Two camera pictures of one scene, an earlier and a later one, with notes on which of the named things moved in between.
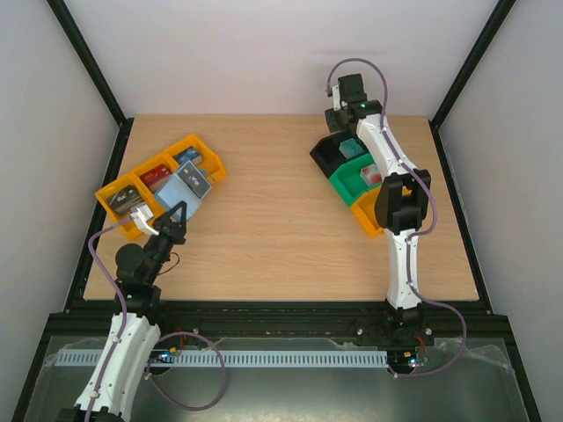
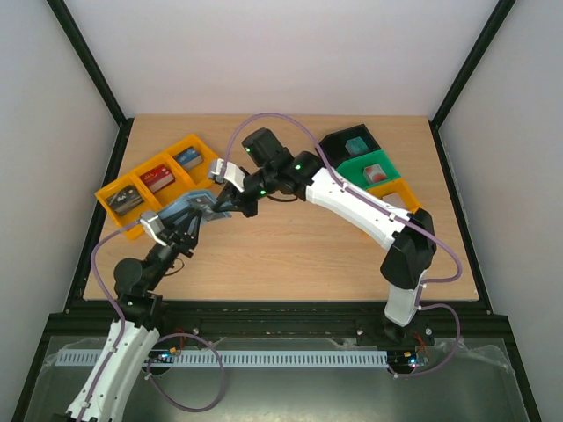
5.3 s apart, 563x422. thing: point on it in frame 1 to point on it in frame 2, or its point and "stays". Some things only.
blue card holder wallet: [188, 185] to [201, 200]
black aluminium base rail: [449, 320] stays
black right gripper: [333, 119] to [245, 200]
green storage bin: [347, 181] stays
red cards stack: [155, 178] stays
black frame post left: [84, 53] stays
